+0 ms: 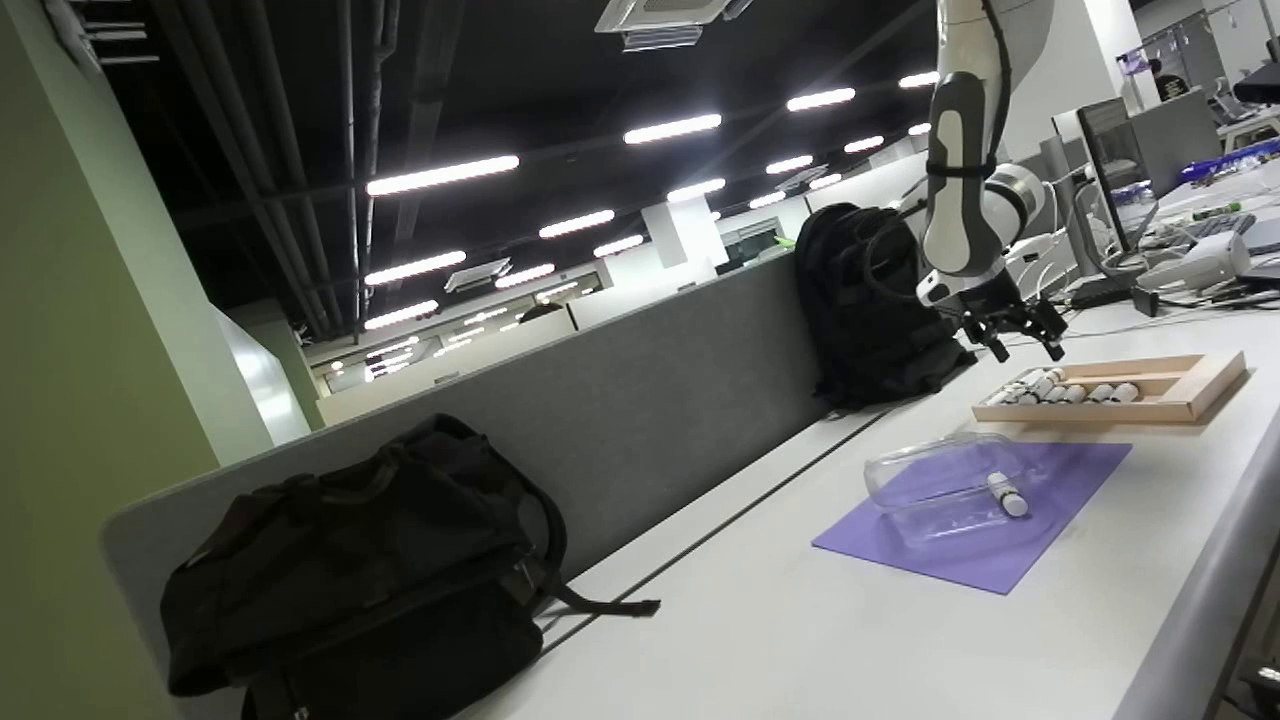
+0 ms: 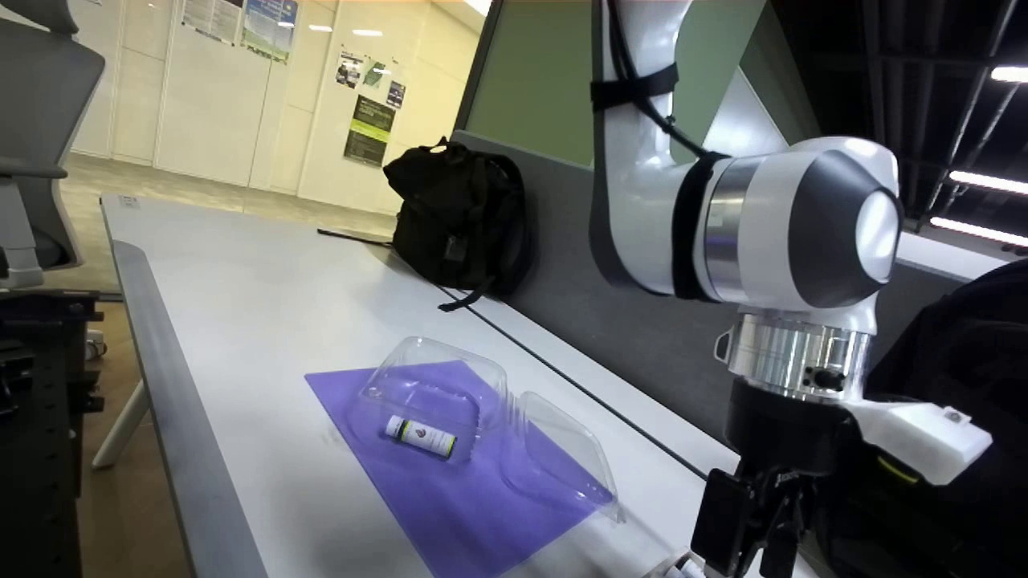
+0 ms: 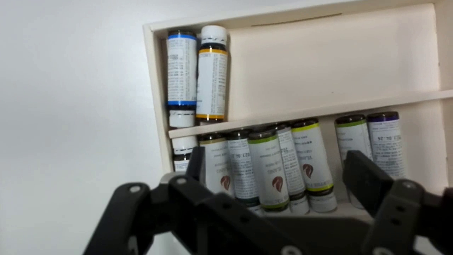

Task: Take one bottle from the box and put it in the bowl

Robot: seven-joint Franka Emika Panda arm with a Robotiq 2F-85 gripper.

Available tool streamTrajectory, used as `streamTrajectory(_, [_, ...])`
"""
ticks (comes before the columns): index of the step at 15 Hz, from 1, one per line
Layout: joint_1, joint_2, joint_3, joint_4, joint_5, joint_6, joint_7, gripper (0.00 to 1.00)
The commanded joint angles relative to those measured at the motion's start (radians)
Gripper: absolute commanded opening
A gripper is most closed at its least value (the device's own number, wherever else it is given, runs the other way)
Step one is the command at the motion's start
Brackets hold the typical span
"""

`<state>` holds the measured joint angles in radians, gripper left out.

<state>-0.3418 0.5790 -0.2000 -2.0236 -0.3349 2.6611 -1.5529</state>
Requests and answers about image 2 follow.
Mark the group of small wall notices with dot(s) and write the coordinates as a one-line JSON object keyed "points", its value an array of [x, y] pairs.
{"points": [[353, 71]]}

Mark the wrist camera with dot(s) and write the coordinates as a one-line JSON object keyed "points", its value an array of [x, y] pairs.
{"points": [[923, 437]]}

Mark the dark green wall poster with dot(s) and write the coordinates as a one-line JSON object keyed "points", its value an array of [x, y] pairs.
{"points": [[369, 131]]}

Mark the grey office chair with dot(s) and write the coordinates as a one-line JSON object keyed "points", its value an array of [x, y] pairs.
{"points": [[40, 120]]}

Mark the purple mat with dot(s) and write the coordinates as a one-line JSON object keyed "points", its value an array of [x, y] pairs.
{"points": [[474, 514]]}

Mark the black backpack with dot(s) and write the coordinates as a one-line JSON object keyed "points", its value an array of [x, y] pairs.
{"points": [[458, 217]]}

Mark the row of ceiling lights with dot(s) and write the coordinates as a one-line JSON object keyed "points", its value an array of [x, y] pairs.
{"points": [[984, 183]]}

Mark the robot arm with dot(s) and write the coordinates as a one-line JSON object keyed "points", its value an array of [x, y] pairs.
{"points": [[658, 201]]}

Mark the black metal rack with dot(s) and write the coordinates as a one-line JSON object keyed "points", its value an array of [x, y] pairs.
{"points": [[36, 433]]}

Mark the clear plastic bowl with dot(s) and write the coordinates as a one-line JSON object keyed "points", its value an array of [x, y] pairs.
{"points": [[562, 457]]}

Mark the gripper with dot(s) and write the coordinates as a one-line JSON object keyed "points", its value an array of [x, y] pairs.
{"points": [[783, 429]]}

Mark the clear plastic box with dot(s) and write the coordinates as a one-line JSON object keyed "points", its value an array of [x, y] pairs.
{"points": [[434, 385]]}

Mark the small white bottle black cap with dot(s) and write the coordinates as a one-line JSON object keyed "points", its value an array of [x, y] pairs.
{"points": [[422, 437]]}

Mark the grey and green desk partition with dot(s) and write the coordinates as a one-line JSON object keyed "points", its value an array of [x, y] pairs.
{"points": [[562, 241]]}

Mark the black bag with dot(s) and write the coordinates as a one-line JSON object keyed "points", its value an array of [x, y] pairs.
{"points": [[956, 498]]}

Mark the row of wall posters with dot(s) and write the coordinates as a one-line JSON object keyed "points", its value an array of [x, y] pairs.
{"points": [[241, 24]]}

